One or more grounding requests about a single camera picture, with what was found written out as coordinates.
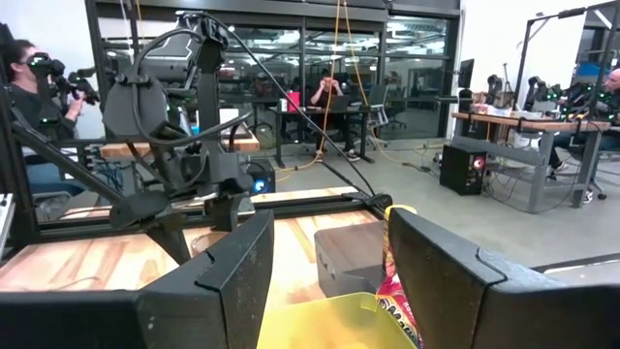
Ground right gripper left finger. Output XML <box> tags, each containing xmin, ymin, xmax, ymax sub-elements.
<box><xmin>137</xmin><ymin>209</ymin><xmax>276</xmax><ymax>349</ymax></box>

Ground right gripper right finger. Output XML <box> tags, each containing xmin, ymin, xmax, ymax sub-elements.
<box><xmin>387</xmin><ymin>207</ymin><xmax>573</xmax><ymax>349</ymax></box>

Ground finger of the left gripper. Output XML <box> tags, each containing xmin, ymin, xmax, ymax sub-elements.
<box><xmin>144</xmin><ymin>223</ymin><xmax>193</xmax><ymax>267</ymax></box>

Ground red white snack bag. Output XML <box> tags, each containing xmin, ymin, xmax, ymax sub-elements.
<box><xmin>375</xmin><ymin>270</ymin><xmax>422</xmax><ymax>348</ymax></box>

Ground wooden background workbench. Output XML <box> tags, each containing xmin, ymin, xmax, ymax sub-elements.
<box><xmin>99</xmin><ymin>123</ymin><xmax>261</xmax><ymax>159</ymax></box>

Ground grey translucent plastic bin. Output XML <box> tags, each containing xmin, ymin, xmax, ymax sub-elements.
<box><xmin>313</xmin><ymin>220</ymin><xmax>394</xmax><ymax>298</ymax></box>

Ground yellow translucent plastic bin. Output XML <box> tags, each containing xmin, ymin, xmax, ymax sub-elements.
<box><xmin>256</xmin><ymin>292</ymin><xmax>420</xmax><ymax>349</ymax></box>

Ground black computer blue light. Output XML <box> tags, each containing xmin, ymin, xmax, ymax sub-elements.
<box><xmin>244</xmin><ymin>159</ymin><xmax>277</xmax><ymax>195</ymax></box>

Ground black computer tower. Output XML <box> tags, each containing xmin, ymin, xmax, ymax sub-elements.
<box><xmin>439</xmin><ymin>143</ymin><xmax>488</xmax><ymax>197</ymax></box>

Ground silver aluminium extrusion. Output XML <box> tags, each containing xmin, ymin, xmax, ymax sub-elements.
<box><xmin>0</xmin><ymin>193</ymin><xmax>16</xmax><ymax>258</ymax></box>

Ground black office desk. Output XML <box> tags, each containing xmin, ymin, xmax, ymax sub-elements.
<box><xmin>268</xmin><ymin>104</ymin><xmax>384</xmax><ymax>169</ymax></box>

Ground wooden table grey legs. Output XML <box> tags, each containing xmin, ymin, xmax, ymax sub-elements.
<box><xmin>450</xmin><ymin>110</ymin><xmax>612</xmax><ymax>214</ymax></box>

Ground grey office chair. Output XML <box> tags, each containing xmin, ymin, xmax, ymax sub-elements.
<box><xmin>365</xmin><ymin>84</ymin><xmax>408</xmax><ymax>146</ymax></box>

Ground black monitor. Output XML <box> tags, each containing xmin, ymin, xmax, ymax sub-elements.
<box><xmin>457</xmin><ymin>57</ymin><xmax>476</xmax><ymax>91</ymax></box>

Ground background robot arms green lights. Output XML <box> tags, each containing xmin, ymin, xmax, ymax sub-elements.
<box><xmin>525</xmin><ymin>75</ymin><xmax>611</xmax><ymax>122</ymax></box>

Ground black framed glass partition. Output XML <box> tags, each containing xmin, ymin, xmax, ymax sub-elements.
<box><xmin>84</xmin><ymin>0</ymin><xmax>461</xmax><ymax>142</ymax></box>

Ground black aluminium table frame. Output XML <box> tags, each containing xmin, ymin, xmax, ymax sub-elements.
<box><xmin>0</xmin><ymin>21</ymin><xmax>393</xmax><ymax>253</ymax></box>

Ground silver metal bracket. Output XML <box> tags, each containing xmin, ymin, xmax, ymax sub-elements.
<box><xmin>235</xmin><ymin>193</ymin><xmax>257</xmax><ymax>216</ymax></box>

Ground yellow hanging cable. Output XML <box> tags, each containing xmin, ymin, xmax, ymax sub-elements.
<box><xmin>275</xmin><ymin>0</ymin><xmax>437</xmax><ymax>183</ymax></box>

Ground black background rig frame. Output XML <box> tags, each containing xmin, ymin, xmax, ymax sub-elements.
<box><xmin>512</xmin><ymin>0</ymin><xmax>620</xmax><ymax>112</ymax></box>

